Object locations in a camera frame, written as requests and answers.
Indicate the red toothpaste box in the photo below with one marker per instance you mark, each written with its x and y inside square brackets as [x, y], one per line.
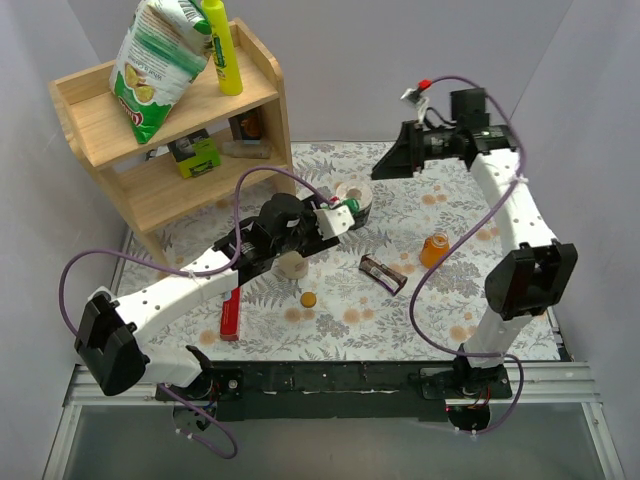
[229, 329]

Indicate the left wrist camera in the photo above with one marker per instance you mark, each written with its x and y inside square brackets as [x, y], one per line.
[333, 222]

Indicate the orange bottle cap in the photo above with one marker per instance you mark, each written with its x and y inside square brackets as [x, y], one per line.
[308, 299]

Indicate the wooden shelf unit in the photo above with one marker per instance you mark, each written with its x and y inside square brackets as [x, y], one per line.
[154, 194]

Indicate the dark orange box on shelf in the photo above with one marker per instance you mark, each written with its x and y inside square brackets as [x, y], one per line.
[246, 126]

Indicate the orange juice bottle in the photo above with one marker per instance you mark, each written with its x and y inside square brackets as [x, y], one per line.
[435, 246]

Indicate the cream pump soap bottle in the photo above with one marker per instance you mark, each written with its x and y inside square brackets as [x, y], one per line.
[292, 266]

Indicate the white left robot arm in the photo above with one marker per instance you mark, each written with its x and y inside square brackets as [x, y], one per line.
[114, 338]

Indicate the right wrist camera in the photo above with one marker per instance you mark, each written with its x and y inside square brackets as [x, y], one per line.
[417, 98]

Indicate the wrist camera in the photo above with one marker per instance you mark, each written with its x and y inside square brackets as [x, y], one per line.
[417, 98]
[333, 222]

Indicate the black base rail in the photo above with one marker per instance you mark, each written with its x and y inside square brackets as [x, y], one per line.
[266, 390]

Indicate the green bottle cap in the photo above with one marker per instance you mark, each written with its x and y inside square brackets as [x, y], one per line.
[353, 204]

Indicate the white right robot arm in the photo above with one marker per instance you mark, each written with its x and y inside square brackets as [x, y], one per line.
[536, 266]

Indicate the yellow squeeze bottle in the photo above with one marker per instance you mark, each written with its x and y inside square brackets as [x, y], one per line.
[223, 51]

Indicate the green white chips bag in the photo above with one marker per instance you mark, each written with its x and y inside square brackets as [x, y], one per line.
[166, 46]

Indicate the brown chocolate bar wrapper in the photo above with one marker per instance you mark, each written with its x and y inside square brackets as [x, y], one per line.
[391, 280]

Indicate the green black box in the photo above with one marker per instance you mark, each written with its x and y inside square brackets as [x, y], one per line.
[195, 154]

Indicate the green plastic bottle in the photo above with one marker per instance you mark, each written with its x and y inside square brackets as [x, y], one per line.
[353, 213]

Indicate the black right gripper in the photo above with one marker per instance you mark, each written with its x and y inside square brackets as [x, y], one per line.
[412, 146]

